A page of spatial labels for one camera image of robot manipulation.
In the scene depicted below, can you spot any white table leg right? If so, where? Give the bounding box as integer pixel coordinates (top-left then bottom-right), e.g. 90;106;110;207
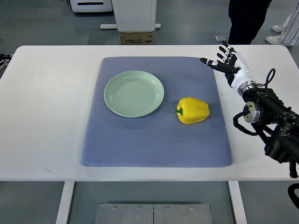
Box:
228;181;247;224

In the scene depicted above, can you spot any white appliance with slot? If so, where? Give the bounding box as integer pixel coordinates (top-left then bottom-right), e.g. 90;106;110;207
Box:
70;0;113;13

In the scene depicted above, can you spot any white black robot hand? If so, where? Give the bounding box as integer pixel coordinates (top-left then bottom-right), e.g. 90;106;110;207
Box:
200;42;257;96

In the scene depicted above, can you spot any light green plate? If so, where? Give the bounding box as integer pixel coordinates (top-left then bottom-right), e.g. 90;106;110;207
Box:
104;70;164;118

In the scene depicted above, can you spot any person in black trousers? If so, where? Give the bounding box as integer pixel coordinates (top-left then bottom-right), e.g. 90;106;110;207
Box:
228;0;271;45

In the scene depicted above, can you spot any white machine pedestal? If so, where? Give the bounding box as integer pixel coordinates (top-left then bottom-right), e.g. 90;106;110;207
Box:
100;0;161;32

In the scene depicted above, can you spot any grey metal base plate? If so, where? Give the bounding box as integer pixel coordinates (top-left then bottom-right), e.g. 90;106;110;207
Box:
95;204;212;224

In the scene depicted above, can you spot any white table leg left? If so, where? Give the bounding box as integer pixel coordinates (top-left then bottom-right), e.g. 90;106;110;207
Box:
56;181;75;224

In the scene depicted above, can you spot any yellow bell pepper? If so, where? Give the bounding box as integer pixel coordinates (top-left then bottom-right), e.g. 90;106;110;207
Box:
175;97;210;125

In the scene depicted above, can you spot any grey floor socket plate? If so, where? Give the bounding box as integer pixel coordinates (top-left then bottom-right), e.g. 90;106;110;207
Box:
215;35;228;43

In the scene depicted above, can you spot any cardboard box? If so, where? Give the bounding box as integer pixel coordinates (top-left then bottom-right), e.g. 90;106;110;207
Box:
120;31;154;45

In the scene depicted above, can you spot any person in striped trousers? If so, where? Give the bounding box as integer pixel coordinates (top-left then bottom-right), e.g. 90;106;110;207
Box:
265;9;299;47

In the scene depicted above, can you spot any blue grey table mat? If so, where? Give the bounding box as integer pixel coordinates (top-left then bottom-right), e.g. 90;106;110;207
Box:
81;56;233;168

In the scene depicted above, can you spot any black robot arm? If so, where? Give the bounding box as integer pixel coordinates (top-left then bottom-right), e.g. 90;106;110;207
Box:
233;69;299;178

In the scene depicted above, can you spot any black white sneaker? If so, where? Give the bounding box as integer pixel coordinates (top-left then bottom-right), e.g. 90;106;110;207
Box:
0;54;13;70

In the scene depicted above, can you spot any white table leg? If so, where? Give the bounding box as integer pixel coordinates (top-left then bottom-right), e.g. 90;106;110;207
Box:
56;181;75;224
228;181;247;224

